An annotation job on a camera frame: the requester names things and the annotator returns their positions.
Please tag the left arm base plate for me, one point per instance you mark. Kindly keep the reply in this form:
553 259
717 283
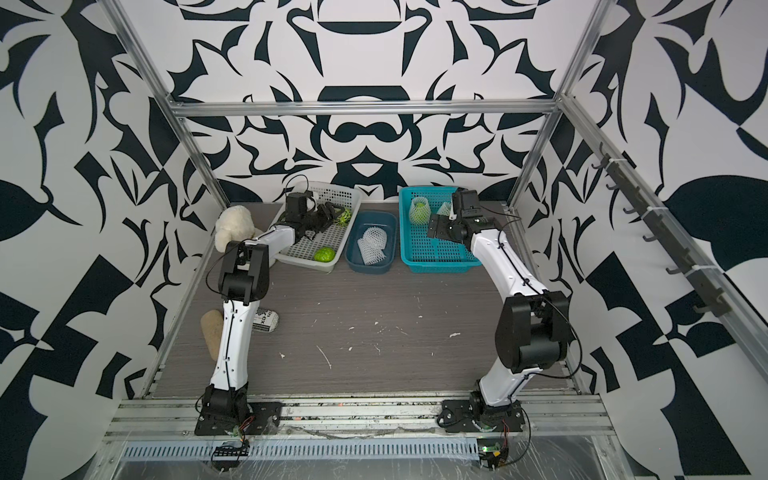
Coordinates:
229 412

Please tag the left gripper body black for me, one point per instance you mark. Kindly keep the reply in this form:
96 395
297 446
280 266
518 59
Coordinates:
319 219

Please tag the tan wooden cylinder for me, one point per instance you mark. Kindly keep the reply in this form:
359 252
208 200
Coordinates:
212 323

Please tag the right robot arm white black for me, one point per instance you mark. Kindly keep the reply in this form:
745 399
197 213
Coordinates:
532 332

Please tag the patterned small pouch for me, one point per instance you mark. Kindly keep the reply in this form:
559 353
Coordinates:
265 320

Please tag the black wall hook rail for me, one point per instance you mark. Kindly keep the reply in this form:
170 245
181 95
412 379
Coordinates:
665 230

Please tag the white perforated plastic basket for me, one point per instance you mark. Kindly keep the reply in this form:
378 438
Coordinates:
288 250

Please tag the white plush dog toy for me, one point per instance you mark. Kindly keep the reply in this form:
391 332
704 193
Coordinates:
234 227

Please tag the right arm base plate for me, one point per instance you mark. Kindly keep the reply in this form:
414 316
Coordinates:
473 414

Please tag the dark blue plastic tub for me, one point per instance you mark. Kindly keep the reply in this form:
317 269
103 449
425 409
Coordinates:
364 220

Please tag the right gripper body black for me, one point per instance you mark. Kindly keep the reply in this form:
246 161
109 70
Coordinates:
448 227

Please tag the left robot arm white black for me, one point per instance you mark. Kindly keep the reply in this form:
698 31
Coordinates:
243 282

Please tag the right green circuit board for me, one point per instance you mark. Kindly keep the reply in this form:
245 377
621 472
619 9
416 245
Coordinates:
492 454

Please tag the white foam net sleeve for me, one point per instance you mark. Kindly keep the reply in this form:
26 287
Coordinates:
417 200

